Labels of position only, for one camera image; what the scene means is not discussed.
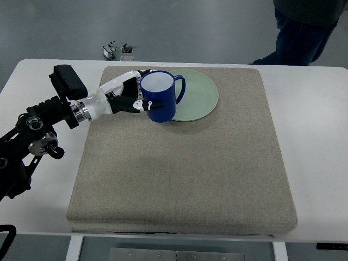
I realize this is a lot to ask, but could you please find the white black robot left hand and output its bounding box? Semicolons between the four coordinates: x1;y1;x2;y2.
70;70;163;122

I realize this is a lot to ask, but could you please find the blue mug white inside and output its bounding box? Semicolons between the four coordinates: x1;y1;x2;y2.
140;70;186;123

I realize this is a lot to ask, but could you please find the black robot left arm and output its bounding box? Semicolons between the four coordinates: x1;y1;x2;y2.
1;65;88;199

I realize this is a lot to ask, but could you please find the light green plate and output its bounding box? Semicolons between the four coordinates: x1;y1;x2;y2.
171;69;219;122

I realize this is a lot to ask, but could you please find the clear plastic piece on floor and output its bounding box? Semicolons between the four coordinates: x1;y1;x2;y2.
120;55;134;61

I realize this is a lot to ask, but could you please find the small white device on floor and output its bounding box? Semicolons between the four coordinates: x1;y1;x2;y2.
102;41;116;60

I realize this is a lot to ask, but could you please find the small electronic part on floor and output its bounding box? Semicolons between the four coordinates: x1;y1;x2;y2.
121;43;134;53

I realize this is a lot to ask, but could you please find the beige fabric mat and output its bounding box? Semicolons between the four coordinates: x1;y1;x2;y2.
67;67;297;235

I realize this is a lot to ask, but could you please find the white table leg left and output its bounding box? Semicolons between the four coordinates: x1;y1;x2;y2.
65;235;84;261

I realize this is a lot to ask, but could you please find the white table leg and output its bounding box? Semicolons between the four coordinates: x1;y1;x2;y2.
65;235;84;261
272;242;289;261

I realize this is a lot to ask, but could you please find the person in dark jeans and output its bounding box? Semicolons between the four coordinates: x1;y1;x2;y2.
252;0;347;66

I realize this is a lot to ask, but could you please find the white table leg right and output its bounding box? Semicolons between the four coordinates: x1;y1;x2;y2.
272;242;289;261

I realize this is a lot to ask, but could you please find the black table control panel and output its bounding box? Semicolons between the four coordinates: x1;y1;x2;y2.
316;243;348;251

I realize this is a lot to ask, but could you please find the black strap at lower left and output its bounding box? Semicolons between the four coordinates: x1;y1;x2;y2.
0;224;17;261

